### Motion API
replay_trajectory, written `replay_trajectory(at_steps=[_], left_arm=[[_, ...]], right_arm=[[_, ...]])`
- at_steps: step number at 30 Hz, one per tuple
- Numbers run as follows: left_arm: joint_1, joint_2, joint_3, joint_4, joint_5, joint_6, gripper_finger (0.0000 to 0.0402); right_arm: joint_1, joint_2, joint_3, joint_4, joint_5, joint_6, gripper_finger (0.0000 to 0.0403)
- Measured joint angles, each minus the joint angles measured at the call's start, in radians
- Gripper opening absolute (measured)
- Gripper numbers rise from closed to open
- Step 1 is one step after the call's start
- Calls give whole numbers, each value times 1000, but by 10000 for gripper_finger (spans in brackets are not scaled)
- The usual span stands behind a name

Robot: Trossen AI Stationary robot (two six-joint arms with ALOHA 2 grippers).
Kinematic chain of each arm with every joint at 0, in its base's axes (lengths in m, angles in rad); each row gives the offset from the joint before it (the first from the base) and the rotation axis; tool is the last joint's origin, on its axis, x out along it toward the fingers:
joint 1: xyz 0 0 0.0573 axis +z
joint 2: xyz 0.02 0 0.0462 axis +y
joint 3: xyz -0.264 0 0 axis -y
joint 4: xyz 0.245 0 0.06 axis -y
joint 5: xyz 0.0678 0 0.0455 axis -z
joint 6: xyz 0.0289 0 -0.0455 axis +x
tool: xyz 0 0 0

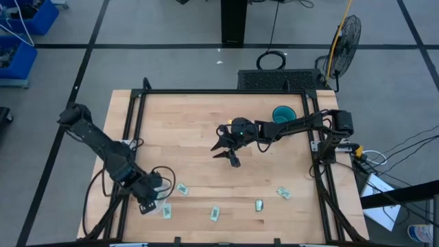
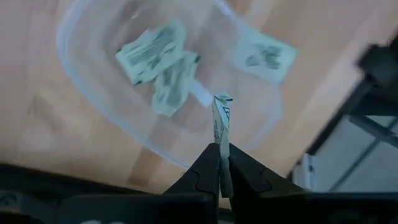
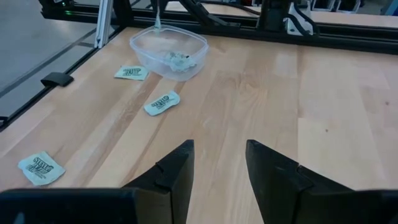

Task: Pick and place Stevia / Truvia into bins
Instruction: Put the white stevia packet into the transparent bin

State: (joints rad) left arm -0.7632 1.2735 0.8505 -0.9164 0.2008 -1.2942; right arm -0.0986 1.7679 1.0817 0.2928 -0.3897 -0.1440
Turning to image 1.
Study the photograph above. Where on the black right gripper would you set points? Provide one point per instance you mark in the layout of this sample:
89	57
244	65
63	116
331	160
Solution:
241	130

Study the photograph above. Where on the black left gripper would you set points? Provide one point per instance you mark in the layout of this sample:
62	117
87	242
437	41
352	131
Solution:
149	188

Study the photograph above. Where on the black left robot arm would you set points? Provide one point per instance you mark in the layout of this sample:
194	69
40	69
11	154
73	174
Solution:
99	140

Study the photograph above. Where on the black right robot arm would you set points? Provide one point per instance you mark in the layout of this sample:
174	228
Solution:
295	127

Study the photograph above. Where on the clear plastic bag green contents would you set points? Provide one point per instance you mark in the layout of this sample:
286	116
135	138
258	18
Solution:
165	195

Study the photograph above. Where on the white flat bar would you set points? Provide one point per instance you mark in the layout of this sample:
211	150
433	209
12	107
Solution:
128	245
312	245

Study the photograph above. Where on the teal enamel mug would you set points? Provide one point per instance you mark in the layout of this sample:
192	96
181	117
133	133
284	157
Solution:
283	111

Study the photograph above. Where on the black grilled computer case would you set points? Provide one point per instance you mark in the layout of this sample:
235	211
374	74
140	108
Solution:
274	79

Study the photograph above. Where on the yellow plug connector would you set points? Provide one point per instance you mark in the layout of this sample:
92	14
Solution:
359	152

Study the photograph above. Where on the black floor fan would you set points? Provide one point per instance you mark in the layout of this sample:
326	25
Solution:
344	48

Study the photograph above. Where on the white paper sheet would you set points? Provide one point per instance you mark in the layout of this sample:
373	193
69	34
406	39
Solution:
380	212

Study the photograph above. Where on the blue storage bin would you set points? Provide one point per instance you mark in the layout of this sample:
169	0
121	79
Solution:
31	17
17	61

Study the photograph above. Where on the black beam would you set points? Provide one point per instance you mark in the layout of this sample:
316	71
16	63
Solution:
404	193

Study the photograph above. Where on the white blue bottle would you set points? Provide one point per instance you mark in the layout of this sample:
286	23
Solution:
420	233

